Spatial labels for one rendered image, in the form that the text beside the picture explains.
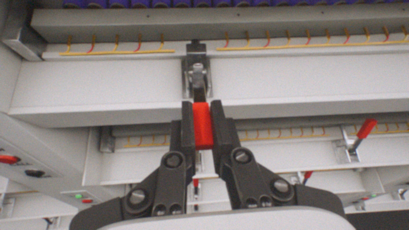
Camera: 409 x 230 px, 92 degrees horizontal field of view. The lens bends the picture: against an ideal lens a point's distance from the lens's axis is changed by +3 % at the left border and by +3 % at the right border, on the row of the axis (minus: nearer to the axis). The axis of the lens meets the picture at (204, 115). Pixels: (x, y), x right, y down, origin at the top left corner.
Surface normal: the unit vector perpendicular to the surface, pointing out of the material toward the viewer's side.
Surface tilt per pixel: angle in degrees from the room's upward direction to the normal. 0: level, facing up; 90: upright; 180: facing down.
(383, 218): 0
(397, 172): 90
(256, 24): 108
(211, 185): 18
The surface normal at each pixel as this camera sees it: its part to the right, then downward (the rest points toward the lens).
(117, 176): 0.06, -0.32
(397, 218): 0.04, -0.60
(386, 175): -1.00, 0.04
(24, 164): 0.08, 0.80
